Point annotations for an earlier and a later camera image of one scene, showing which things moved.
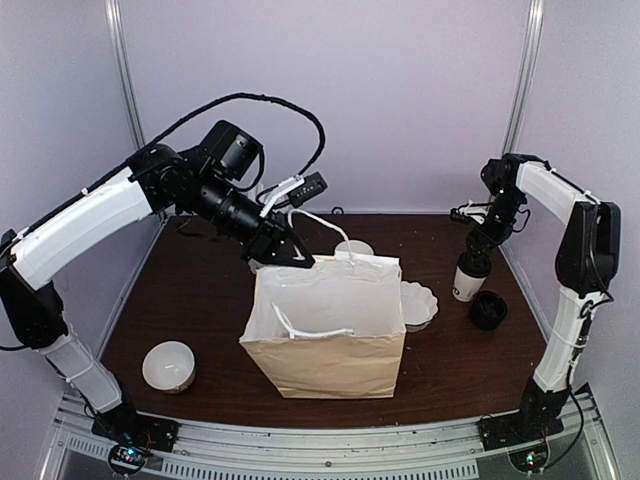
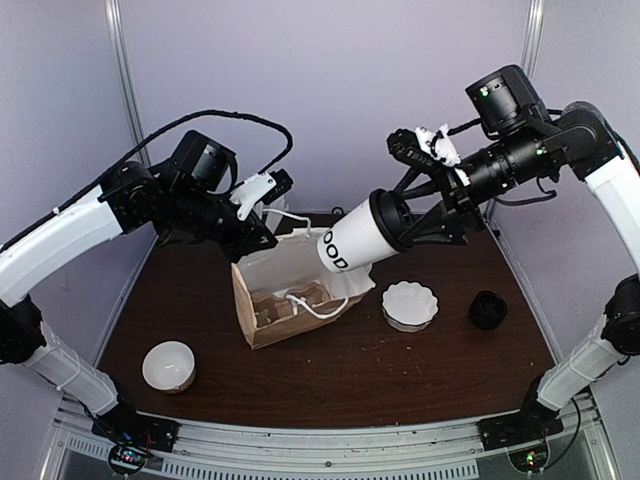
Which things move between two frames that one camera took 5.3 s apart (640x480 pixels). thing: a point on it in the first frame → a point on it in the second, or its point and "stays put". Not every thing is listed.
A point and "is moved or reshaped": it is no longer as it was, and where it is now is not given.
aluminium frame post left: (116, 14) stays put
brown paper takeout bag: (332, 330) is moved or reshaped
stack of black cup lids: (488, 310) stays put
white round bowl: (169, 367) stays put
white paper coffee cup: (466, 287) → (353, 242)
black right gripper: (476, 240) → (440, 217)
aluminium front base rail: (445, 450) stays put
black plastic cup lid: (475, 264) → (393, 219)
